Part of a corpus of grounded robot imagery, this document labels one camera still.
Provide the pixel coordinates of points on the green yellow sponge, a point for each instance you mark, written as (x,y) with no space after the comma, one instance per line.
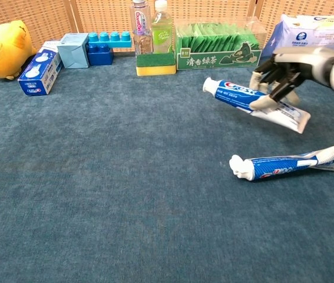
(155,65)

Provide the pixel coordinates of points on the light blue paper box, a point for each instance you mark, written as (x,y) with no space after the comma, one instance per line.
(72,53)

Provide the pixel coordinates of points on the dark blue building block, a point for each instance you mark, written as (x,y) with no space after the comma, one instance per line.
(100,57)

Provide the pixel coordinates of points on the clear bottle purple label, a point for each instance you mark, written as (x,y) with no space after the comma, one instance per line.
(140,35)

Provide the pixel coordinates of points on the wicker folding screen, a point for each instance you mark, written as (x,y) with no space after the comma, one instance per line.
(37,14)

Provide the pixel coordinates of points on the yellow chick plush toy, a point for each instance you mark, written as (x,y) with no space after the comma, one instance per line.
(4,53)

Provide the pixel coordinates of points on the teal felt table cover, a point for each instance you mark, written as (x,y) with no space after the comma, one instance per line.
(96,177)

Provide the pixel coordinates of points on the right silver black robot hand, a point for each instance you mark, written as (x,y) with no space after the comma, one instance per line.
(305,62)

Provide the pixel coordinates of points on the white blue tissue pack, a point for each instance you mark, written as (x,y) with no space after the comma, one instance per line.
(311,32)

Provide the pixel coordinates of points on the green drink bottle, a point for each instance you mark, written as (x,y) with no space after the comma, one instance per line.
(162,35)

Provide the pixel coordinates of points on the blue toothpaste carton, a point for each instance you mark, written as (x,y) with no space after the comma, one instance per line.
(37,73)

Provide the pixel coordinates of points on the clear box green tea bags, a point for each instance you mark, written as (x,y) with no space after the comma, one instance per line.
(202,60)

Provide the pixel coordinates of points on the blue white toothpaste tube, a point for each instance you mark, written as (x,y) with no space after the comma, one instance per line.
(272,171)
(234,92)

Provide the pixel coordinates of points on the long light blue building block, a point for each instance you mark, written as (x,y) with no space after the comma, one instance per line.
(110,42)

